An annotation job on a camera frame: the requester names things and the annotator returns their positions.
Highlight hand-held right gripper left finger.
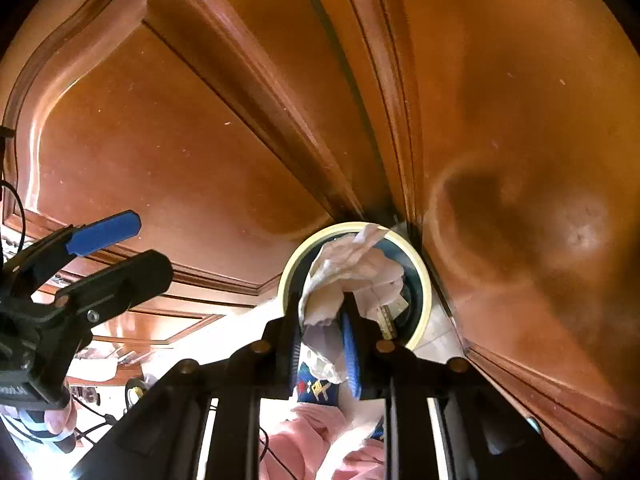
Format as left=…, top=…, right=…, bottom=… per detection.
left=70, top=287, right=306, bottom=480

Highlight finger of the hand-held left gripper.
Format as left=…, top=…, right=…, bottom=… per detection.
left=54, top=251, right=175, bottom=347
left=5, top=210, right=142, bottom=287

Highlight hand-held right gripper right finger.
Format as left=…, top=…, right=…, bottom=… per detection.
left=340, top=290, right=566, bottom=480

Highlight yellow-rimmed round trash can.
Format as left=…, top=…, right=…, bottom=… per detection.
left=278, top=221, right=433, bottom=352

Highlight white paper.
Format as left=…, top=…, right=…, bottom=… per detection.
left=299, top=224, right=406, bottom=383

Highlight person's left forearm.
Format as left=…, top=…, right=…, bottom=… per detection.
left=0, top=402, right=76, bottom=456

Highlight person's left hand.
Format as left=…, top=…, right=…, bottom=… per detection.
left=42, top=394, right=80, bottom=436

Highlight pink pants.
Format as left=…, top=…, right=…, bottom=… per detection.
left=260, top=400, right=388, bottom=480

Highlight wooden cabinet door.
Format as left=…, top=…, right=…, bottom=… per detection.
left=295, top=0, right=640, bottom=480
left=0, top=0, right=401, bottom=306

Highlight black cable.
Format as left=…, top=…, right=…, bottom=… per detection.
left=257, top=432, right=298, bottom=480

